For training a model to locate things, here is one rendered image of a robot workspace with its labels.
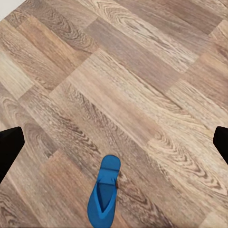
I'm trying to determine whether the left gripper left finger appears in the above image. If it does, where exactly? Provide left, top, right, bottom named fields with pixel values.
left=0, top=126, right=25, bottom=183

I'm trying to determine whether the sandal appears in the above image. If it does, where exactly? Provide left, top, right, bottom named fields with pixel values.
left=87, top=155, right=121, bottom=228

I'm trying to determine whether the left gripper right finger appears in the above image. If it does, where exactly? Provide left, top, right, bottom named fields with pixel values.
left=213, top=126, right=228, bottom=165

